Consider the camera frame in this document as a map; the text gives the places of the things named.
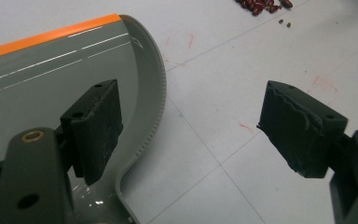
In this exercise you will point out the grey dustpan with orange edge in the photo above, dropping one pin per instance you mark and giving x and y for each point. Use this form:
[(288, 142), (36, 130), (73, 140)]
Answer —
[(40, 84)]

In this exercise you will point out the pile of red kidney beans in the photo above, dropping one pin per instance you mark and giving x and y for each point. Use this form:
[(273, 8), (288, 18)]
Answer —
[(258, 5)]

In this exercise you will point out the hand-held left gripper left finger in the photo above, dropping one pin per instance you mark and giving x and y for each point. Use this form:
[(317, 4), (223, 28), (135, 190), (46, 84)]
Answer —
[(94, 130)]

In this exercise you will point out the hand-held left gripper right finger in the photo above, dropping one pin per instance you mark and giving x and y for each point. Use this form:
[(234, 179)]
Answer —
[(298, 130)]

